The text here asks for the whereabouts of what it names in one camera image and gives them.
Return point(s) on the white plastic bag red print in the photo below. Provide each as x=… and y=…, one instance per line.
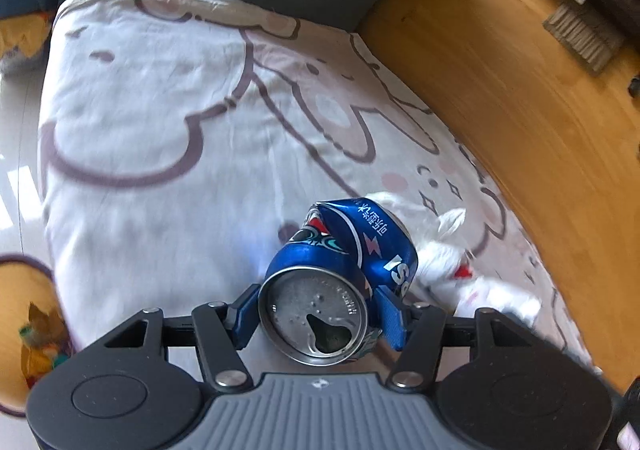
x=500, y=297

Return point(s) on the cartoon printed bed sheet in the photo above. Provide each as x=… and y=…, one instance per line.
x=175, y=130

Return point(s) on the yellow cloth bundle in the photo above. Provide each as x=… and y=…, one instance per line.
x=22, y=40

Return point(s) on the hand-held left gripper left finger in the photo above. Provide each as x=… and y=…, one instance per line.
x=245, y=321

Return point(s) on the crumpled clear white plastic bag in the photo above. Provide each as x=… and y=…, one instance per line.
x=435, y=230

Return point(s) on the crushed blue drink can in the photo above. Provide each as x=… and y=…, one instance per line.
x=350, y=230

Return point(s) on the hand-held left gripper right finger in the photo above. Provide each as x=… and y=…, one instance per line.
x=392, y=321

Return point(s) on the round wooden trash bin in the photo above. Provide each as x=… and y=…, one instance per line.
x=15, y=287

